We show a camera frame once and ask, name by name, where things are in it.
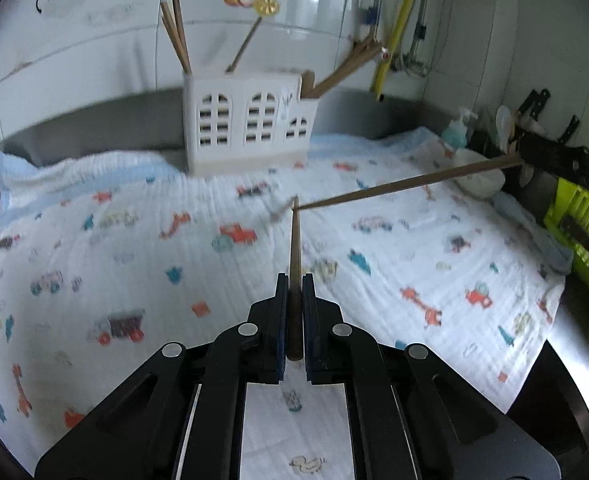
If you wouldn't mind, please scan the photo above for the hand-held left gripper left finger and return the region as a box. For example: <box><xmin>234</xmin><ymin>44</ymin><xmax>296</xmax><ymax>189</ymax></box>
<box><xmin>34</xmin><ymin>273</ymin><xmax>291</xmax><ymax>480</ymax></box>

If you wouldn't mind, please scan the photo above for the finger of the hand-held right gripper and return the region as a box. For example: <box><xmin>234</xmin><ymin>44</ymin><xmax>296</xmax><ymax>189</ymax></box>
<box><xmin>517</xmin><ymin>130</ymin><xmax>589</xmax><ymax>174</ymax></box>

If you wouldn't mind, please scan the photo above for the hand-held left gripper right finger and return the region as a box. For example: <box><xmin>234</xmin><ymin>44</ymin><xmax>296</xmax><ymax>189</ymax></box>
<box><xmin>301</xmin><ymin>274</ymin><xmax>561</xmax><ymax>480</ymax></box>

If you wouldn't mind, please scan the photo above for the brown wooden chopstick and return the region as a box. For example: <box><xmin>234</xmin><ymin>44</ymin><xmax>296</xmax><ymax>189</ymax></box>
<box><xmin>287</xmin><ymin>196</ymin><xmax>305</xmax><ymax>362</ymax></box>
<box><xmin>172</xmin><ymin>0</ymin><xmax>193</xmax><ymax>75</ymax></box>
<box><xmin>298</xmin><ymin>154</ymin><xmax>524</xmax><ymax>210</ymax></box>
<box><xmin>327</xmin><ymin>37</ymin><xmax>375</xmax><ymax>83</ymax></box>
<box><xmin>160</xmin><ymin>1</ymin><xmax>189</xmax><ymax>75</ymax></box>
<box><xmin>310</xmin><ymin>44</ymin><xmax>384</xmax><ymax>98</ymax></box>
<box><xmin>226</xmin><ymin>16</ymin><xmax>264</xmax><ymax>73</ymax></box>

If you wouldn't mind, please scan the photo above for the white plastic utensil holder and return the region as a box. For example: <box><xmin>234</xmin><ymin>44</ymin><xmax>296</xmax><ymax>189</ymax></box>
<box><xmin>182</xmin><ymin>69</ymin><xmax>318</xmax><ymax>178</ymax></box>

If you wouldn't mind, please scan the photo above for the green plastic crate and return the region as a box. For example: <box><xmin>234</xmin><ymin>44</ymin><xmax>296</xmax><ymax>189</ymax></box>
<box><xmin>543</xmin><ymin>176</ymin><xmax>589</xmax><ymax>302</ymax></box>

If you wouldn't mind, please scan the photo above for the white ladle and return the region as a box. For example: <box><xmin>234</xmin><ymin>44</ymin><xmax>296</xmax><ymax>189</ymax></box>
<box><xmin>494</xmin><ymin>105</ymin><xmax>516</xmax><ymax>139</ymax></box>

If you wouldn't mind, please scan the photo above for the white bowl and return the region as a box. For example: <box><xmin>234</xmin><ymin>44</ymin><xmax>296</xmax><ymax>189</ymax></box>
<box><xmin>454</xmin><ymin>157</ymin><xmax>506</xmax><ymax>199</ymax></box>

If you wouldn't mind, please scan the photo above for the blue soap dispenser bottle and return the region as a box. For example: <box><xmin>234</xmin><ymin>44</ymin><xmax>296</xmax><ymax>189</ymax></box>
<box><xmin>440</xmin><ymin>107</ymin><xmax>478</xmax><ymax>151</ymax></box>

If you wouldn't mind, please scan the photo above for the printed white blanket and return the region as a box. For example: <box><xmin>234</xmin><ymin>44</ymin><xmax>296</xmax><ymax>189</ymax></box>
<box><xmin>0</xmin><ymin>127</ymin><xmax>567</xmax><ymax>480</ymax></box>

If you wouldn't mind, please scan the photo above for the short braided metal hose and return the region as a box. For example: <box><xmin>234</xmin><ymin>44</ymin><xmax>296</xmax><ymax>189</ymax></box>
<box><xmin>408</xmin><ymin>0</ymin><xmax>431</xmax><ymax>68</ymax></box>

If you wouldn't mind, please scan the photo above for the yellow hose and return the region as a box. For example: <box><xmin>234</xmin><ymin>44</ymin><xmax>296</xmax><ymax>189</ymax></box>
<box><xmin>371</xmin><ymin>0</ymin><xmax>432</xmax><ymax>101</ymax></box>

